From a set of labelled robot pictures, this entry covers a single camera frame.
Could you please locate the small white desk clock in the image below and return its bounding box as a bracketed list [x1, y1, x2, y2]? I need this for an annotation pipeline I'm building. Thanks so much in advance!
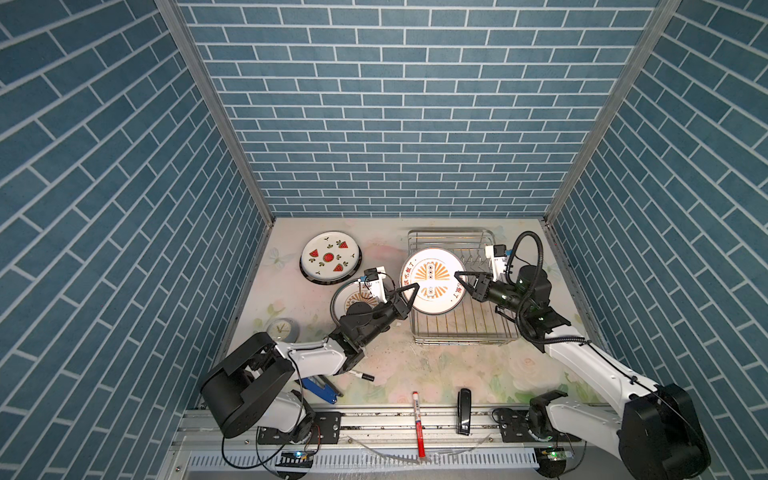
[265, 318, 300, 343]

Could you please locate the red rim white plate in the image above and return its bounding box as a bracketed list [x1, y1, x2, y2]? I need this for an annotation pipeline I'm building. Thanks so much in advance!
[329, 281, 348, 326]

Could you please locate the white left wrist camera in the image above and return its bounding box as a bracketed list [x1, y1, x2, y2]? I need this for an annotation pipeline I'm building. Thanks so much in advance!
[358, 266, 387, 305]

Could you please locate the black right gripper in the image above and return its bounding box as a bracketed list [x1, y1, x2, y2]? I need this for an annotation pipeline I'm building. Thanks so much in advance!
[455, 271, 529, 319]

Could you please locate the aluminium corner post left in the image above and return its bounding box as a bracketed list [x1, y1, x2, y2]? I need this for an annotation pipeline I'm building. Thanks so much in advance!
[154, 0, 276, 220]

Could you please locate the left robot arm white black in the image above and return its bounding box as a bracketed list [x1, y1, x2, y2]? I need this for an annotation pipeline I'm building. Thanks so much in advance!
[200, 284, 420, 442]

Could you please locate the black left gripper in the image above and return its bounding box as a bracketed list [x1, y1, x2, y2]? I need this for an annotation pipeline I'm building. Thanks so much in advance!
[357, 284, 419, 350]

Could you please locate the aluminium corner post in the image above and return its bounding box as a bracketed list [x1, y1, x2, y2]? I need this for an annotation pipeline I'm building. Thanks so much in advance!
[154, 0, 276, 220]
[544, 0, 685, 224]

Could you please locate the black rectangular remote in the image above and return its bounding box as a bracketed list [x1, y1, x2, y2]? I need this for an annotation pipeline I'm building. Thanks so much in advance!
[456, 388, 472, 436]

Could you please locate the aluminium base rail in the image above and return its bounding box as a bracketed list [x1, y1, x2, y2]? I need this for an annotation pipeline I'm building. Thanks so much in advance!
[171, 398, 621, 452]

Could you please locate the blue stapler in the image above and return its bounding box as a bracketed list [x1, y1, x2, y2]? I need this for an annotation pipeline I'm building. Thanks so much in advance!
[300, 375, 344, 405]

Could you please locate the sunburst plate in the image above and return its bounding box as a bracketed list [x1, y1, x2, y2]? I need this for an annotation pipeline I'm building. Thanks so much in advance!
[400, 248, 465, 315]
[336, 280, 377, 319]

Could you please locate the aluminium corner post right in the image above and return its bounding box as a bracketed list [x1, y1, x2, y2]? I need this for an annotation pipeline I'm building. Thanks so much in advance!
[544, 0, 685, 224]

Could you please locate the red white pen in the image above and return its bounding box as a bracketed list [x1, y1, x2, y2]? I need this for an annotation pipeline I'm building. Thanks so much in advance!
[412, 391, 426, 461]

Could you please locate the black white marker pen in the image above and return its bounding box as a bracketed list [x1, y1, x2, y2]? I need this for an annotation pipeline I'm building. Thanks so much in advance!
[348, 370, 375, 382]

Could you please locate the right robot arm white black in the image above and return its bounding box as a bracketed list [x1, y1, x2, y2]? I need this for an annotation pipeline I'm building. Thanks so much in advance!
[454, 265, 711, 479]

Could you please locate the watermelon print plate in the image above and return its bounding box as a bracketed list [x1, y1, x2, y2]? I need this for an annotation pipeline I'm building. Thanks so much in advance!
[300, 231, 362, 263]

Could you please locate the metal wire dish rack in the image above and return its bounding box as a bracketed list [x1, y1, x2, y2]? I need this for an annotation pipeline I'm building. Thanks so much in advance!
[408, 227, 518, 345]

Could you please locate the white cable comb strip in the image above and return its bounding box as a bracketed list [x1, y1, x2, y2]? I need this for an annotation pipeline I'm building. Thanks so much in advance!
[187, 449, 540, 472]

